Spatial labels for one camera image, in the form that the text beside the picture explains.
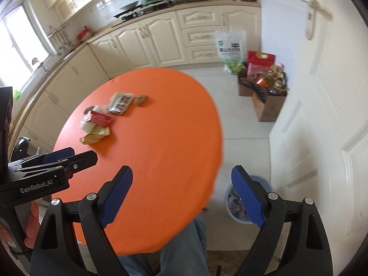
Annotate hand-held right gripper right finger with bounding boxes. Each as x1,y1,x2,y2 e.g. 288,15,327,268
231,165,334,276

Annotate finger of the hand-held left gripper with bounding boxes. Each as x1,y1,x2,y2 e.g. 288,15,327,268
14,150,98,183
8,147,76,169

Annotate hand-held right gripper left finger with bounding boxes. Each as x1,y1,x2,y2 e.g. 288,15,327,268
30,165,133,276

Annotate blue waste bin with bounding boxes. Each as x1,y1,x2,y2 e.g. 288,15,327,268
225,174,273,225

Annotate yellow snack packet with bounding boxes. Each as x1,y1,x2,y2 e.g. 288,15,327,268
80,126,111,145

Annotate clear plastic bag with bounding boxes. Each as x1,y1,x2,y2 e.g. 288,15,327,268
80,105,105,134

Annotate green white red-print carton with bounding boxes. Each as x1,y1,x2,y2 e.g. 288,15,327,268
108,92,134,115

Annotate person's left hand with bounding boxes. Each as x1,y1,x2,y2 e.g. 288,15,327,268
24,200,41,248

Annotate black rounded object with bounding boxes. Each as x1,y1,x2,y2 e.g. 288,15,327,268
14,136,31,157

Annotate orange round tablecloth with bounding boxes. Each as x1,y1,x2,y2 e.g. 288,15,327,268
53,67,224,256

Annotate large cardboard box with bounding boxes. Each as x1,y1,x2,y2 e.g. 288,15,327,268
251,90,287,123

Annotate sink faucet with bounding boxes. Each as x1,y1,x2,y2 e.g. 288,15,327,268
31,57,48,74

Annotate small cardboard box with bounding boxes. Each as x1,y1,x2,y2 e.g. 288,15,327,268
237,69,255,97

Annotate white panel door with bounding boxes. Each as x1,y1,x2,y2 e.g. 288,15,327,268
269,0,368,276

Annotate hanging utensil rack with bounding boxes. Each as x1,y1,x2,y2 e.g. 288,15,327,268
47,24,75,55

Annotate kitchen window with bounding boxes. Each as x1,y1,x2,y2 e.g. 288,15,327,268
0,4,49,92

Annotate red bowl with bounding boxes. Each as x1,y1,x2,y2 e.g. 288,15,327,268
76,26,92,41

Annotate red gift box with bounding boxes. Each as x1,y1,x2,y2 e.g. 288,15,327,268
247,50,276,79

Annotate cream lower kitchen cabinets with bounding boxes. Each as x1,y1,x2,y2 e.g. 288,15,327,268
9,6,262,156

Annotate white green rice bag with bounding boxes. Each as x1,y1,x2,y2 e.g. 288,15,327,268
214,30,247,74

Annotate black gas hob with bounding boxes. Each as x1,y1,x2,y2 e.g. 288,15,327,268
113,1,176,20

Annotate black wok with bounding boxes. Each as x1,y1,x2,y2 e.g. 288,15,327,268
119,1,143,11

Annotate brass door handle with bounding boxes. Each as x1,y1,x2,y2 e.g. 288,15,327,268
300,0,334,41

